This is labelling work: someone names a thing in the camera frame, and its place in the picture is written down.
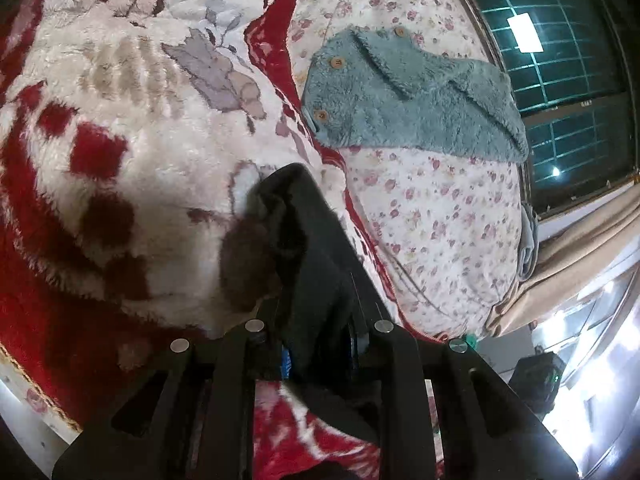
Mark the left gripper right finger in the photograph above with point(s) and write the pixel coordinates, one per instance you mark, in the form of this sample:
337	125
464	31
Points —
359	340

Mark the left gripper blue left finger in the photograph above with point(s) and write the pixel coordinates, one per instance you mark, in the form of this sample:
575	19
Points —
286	363

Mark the black pants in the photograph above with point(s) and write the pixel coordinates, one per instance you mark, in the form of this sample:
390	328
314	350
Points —
291	250

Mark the floral cotton bed sheet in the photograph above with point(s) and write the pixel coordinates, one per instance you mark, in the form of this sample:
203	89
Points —
446	228

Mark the black box with green light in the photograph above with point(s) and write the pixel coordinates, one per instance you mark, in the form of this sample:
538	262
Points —
536	380

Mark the grey folded garment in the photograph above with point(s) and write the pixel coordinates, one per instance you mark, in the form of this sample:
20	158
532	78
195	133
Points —
529	243

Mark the beige curtain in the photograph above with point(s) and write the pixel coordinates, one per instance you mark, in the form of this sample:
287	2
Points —
569	262

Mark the grey-blue fleece cardigan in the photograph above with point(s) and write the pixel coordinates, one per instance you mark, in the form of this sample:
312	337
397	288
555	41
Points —
377	89

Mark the red white floral plush blanket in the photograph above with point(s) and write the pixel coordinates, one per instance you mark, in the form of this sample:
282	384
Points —
131	134

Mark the dark green grid window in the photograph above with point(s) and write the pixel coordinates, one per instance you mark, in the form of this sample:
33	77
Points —
575	78

